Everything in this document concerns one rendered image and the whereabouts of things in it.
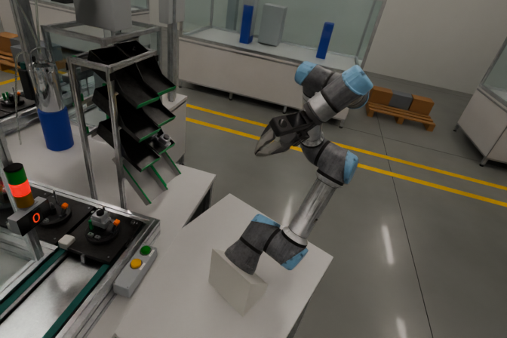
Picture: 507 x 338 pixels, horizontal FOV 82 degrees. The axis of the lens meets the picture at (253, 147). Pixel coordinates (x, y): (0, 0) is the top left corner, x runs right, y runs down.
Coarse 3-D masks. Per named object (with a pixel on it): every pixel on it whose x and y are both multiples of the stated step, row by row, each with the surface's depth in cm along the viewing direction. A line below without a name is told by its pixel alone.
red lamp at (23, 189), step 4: (8, 184) 93; (20, 184) 94; (24, 184) 95; (28, 184) 97; (12, 188) 93; (16, 188) 94; (20, 188) 94; (24, 188) 95; (28, 188) 97; (12, 192) 95; (16, 192) 94; (20, 192) 95; (24, 192) 96; (28, 192) 97; (16, 196) 95; (20, 196) 96
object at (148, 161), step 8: (104, 120) 133; (104, 128) 132; (104, 136) 134; (112, 136) 132; (120, 136) 141; (128, 136) 144; (112, 144) 134; (128, 144) 141; (136, 144) 143; (144, 144) 144; (128, 152) 138; (136, 152) 140; (144, 152) 143; (152, 152) 144; (128, 160) 134; (136, 160) 137; (144, 160) 140; (152, 160) 142; (136, 168) 135; (144, 168) 135
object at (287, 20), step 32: (192, 0) 463; (224, 0) 450; (256, 0) 438; (288, 0) 427; (320, 0) 416; (352, 0) 406; (192, 32) 488; (224, 32) 474; (256, 32) 461; (288, 32) 448; (320, 32) 436; (352, 32) 425; (320, 64) 458; (352, 64) 445
